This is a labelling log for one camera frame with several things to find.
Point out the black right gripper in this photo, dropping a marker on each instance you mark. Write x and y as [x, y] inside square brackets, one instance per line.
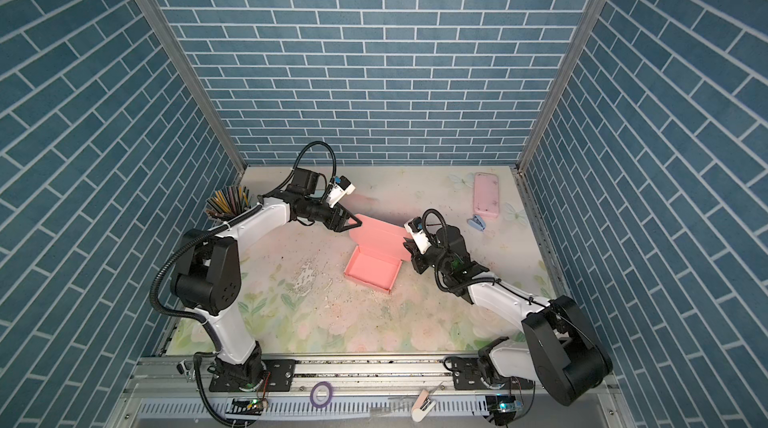
[420, 266]

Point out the purple tape roll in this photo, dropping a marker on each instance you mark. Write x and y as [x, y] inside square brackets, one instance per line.
[321, 395]

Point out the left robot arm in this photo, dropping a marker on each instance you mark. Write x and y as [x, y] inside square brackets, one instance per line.
[201, 280]

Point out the pink metal pencil bucket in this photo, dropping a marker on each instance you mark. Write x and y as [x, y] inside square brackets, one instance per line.
[254, 213]

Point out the pink paper box sheet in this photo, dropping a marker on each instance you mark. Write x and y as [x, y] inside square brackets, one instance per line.
[379, 254]

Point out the white pink clip tool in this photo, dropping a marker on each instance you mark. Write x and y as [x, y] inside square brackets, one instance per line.
[422, 406]

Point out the pink pencil case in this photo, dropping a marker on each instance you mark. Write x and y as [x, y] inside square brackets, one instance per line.
[486, 195]

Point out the aluminium front rail frame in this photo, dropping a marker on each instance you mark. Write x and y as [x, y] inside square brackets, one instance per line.
[369, 390]

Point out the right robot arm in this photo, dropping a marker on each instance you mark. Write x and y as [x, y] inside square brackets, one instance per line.
[562, 351]

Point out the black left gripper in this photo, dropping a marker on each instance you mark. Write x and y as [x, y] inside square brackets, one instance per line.
[338, 225]

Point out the bundle of colored pencils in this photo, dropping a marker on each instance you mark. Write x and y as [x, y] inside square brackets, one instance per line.
[228, 203]

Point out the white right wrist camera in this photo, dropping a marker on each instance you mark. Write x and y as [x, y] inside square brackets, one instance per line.
[416, 230]

